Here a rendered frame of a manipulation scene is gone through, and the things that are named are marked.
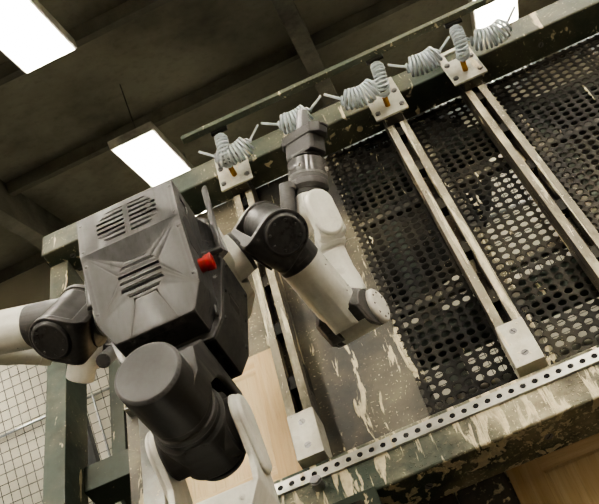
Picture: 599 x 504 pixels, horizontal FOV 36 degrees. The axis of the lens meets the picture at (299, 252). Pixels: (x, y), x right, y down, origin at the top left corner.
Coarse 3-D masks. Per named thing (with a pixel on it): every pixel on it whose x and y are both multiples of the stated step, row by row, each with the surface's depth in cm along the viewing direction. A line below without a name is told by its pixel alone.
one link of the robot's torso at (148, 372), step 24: (144, 360) 142; (168, 360) 140; (192, 360) 145; (216, 360) 159; (120, 384) 141; (144, 384) 139; (168, 384) 137; (192, 384) 142; (216, 384) 163; (144, 408) 138; (168, 408) 139; (192, 408) 142; (216, 408) 148; (168, 432) 143; (192, 432) 145; (240, 456) 157; (216, 480) 157
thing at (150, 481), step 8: (144, 432) 218; (144, 440) 216; (144, 448) 214; (144, 456) 212; (144, 464) 211; (144, 472) 209; (152, 472) 208; (144, 480) 207; (152, 480) 206; (144, 488) 205; (152, 488) 204; (160, 488) 204; (144, 496) 204; (152, 496) 203; (160, 496) 202
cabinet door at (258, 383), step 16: (256, 368) 222; (272, 368) 220; (240, 384) 221; (256, 384) 219; (272, 384) 216; (256, 400) 215; (272, 400) 213; (256, 416) 211; (272, 416) 209; (272, 432) 206; (288, 432) 204; (272, 448) 202; (288, 448) 201; (272, 464) 200; (288, 464) 198; (192, 480) 205; (224, 480) 202; (240, 480) 200; (192, 496) 201; (208, 496) 200
